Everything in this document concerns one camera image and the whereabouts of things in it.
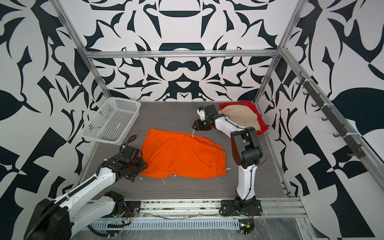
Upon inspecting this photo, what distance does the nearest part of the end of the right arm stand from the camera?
0.75 metres

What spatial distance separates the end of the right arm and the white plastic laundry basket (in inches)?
17.1

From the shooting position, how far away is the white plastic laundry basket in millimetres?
1003
